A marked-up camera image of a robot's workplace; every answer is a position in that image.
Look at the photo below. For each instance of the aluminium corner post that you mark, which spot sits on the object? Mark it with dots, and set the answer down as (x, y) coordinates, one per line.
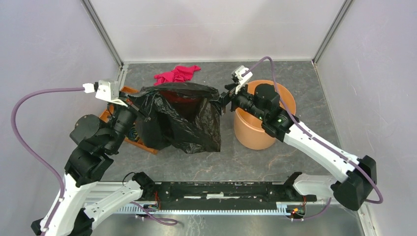
(332, 30)
(102, 31)

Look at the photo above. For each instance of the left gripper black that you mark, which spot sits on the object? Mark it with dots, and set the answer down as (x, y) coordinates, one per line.
(129, 106)

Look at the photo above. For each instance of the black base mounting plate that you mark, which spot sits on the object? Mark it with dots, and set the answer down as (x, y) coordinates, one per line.
(223, 195)

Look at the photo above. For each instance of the black plastic trash bag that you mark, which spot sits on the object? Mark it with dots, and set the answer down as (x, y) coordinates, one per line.
(183, 115)

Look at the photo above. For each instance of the aluminium frame rail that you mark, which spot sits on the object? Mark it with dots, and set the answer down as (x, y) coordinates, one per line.
(105, 189)

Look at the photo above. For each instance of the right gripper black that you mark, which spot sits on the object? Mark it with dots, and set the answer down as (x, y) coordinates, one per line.
(229, 96)

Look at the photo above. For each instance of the left aluminium corner post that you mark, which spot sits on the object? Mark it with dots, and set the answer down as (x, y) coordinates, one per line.
(102, 31)

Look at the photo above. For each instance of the right aluminium corner post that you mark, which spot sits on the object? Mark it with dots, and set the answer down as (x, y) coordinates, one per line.
(332, 30)

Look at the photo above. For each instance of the black bag roll front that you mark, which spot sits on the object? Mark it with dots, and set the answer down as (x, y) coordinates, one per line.
(133, 135)

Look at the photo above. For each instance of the white slotted cable duct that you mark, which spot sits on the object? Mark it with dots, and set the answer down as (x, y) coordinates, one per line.
(134, 209)

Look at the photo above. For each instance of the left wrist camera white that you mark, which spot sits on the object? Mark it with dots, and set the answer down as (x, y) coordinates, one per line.
(105, 90)

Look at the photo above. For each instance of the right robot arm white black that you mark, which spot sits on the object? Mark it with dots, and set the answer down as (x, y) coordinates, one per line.
(351, 179)

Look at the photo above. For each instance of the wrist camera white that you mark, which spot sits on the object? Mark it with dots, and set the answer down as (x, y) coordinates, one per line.
(241, 76)
(105, 90)

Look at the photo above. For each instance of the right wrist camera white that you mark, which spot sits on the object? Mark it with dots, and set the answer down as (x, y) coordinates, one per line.
(241, 76)

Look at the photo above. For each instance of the crumpled red cloth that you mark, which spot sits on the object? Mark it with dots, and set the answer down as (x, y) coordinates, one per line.
(179, 74)

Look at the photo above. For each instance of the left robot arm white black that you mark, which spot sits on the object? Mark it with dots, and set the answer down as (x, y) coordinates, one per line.
(96, 141)

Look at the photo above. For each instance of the orange compartment tray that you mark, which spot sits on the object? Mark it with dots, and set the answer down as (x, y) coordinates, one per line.
(106, 114)

